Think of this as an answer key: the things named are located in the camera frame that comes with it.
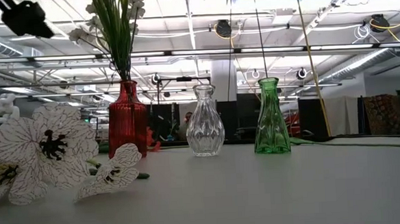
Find black partition panel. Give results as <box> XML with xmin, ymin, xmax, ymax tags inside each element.
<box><xmin>297</xmin><ymin>97</ymin><xmax>329</xmax><ymax>140</ymax></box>

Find yellow hanging cable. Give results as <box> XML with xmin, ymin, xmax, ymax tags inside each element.
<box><xmin>294</xmin><ymin>0</ymin><xmax>333</xmax><ymax>139</ymax></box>

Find red ribbed glass vase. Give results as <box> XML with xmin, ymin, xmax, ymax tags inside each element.
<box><xmin>104</xmin><ymin>79</ymin><xmax>151</xmax><ymax>161</ymax></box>

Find black gantry stand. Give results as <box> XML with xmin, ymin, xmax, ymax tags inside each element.
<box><xmin>155</xmin><ymin>75</ymin><xmax>214</xmax><ymax>107</ymax></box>

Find black ceiling cable reel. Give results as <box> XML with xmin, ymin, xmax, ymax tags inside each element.
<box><xmin>295</xmin><ymin>66</ymin><xmax>308</xmax><ymax>81</ymax></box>
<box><xmin>368</xmin><ymin>13</ymin><xmax>390</xmax><ymax>34</ymax></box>
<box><xmin>214</xmin><ymin>18</ymin><xmax>233</xmax><ymax>39</ymax></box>

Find white hanging cloth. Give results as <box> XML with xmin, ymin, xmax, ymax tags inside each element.
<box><xmin>323</xmin><ymin>95</ymin><xmax>360</xmax><ymax>137</ymax></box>

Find LED light bar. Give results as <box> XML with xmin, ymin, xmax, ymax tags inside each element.
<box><xmin>0</xmin><ymin>36</ymin><xmax>400</xmax><ymax>69</ymax></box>

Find black hanging cable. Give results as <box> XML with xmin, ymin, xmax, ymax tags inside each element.
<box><xmin>251</xmin><ymin>0</ymin><xmax>270</xmax><ymax>79</ymax></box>

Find green glass vase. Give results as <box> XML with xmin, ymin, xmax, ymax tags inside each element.
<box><xmin>251</xmin><ymin>76</ymin><xmax>292</xmax><ymax>155</ymax></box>

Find white veined artificial flower bunch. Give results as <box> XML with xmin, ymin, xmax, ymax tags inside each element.
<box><xmin>65</xmin><ymin>0</ymin><xmax>151</xmax><ymax>86</ymax></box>
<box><xmin>0</xmin><ymin>97</ymin><xmax>146</xmax><ymax>208</ymax></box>

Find clear glass vase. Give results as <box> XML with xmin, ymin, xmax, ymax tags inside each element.
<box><xmin>184</xmin><ymin>83</ymin><xmax>227</xmax><ymax>158</ymax></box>

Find person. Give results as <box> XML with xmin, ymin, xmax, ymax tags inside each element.
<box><xmin>177</xmin><ymin>111</ymin><xmax>196</xmax><ymax>141</ymax></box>

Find red patterned hanging cloth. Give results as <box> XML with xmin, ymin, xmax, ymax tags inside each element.
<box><xmin>362</xmin><ymin>93</ymin><xmax>400</xmax><ymax>137</ymax></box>

